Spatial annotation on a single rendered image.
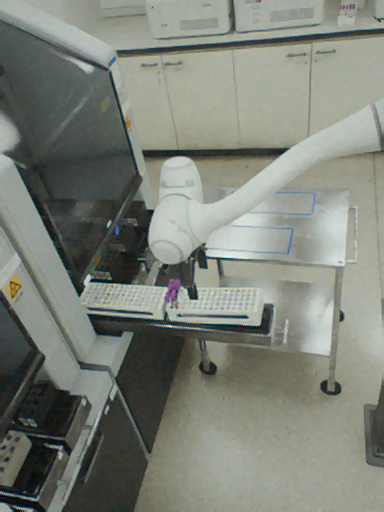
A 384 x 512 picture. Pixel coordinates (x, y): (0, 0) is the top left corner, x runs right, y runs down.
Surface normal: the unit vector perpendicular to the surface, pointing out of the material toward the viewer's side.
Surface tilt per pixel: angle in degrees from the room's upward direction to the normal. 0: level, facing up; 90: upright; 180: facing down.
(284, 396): 0
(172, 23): 90
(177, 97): 90
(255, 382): 0
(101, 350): 0
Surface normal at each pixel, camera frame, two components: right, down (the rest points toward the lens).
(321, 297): -0.15, -0.73
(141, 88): -0.23, 0.69
